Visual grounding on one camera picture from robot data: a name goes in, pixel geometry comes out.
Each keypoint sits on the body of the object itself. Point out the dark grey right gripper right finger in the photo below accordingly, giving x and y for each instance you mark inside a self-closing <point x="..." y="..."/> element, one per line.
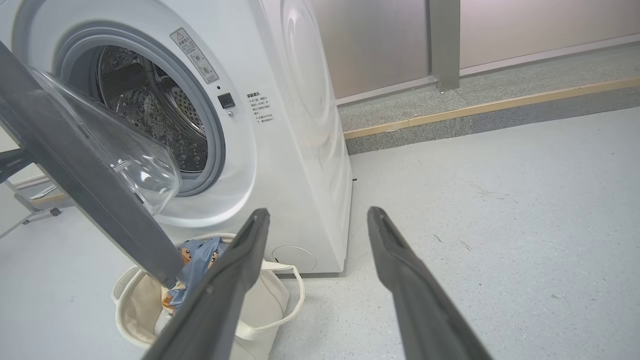
<point x="425" y="310"/>

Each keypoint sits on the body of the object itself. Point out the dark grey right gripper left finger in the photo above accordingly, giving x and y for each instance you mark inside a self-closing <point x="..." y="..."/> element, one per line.
<point x="215" y="300"/>

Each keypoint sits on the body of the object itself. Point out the blue garment with orange print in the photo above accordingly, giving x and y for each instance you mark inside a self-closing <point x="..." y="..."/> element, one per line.
<point x="200" y="260"/>

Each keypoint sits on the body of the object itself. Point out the round dark glass washer door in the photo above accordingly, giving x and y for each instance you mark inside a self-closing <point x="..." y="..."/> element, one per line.
<point x="85" y="175"/>

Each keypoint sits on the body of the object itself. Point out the cream canvas laundry basket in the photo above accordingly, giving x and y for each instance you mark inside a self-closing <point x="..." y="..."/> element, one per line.
<point x="270" y="300"/>

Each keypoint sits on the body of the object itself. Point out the white front-load washing machine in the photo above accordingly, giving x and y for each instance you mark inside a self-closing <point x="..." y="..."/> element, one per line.
<point x="295" y="150"/>

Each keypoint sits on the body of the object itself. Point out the grey metal furniture base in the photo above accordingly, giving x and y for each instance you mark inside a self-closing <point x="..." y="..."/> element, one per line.
<point x="37" y="202"/>

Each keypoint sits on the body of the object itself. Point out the grey warning label sticker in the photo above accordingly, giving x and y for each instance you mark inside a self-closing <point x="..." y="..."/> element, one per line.
<point x="195" y="55"/>

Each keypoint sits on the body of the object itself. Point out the grey metal post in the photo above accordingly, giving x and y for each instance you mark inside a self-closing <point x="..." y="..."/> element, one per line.
<point x="444" y="45"/>

